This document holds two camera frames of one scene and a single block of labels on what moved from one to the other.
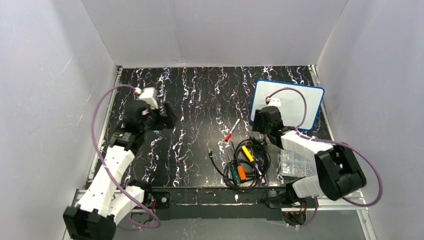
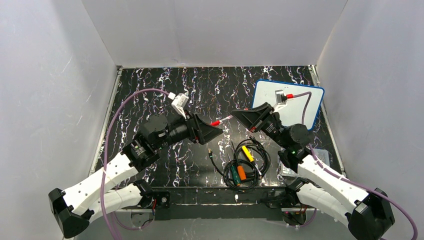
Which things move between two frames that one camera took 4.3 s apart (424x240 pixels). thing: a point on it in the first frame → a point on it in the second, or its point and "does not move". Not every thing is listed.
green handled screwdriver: x=235 y=173 does not move
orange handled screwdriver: x=240 y=168 does not move
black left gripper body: x=159 y=117 → x=193 y=128
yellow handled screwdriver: x=250 y=157 does not move
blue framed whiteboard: x=301 y=105 does not move
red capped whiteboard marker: x=229 y=135 → x=217 y=122
